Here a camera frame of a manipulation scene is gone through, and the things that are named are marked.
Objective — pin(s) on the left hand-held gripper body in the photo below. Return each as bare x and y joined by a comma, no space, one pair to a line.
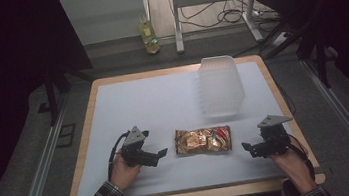
137,149

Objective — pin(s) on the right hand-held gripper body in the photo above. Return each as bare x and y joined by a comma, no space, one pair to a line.
270,140

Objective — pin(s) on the person's left hand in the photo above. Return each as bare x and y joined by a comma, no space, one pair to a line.
123,175

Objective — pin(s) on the person's right hand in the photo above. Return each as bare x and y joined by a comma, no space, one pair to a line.
292,167

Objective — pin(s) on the gold foil snack packet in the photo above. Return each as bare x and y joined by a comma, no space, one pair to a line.
203,140

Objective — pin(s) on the white table mat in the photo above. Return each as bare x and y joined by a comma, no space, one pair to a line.
170,108

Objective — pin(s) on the translucent plastic container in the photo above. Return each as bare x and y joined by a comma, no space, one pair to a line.
221,85

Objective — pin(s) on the black floor plate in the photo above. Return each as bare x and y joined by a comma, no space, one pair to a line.
66,134

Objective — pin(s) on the black metal stand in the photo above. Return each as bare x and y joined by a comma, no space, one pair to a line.
321,59
51,96

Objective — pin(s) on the white power strip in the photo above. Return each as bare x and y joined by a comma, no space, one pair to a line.
280,39

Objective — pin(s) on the yellow-green drink bottle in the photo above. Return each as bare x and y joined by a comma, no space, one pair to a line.
149,35

